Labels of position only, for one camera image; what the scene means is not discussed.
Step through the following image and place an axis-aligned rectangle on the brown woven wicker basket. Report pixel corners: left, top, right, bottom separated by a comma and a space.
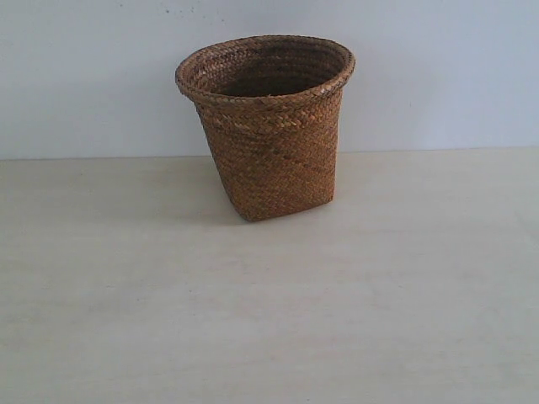
175, 35, 355, 222

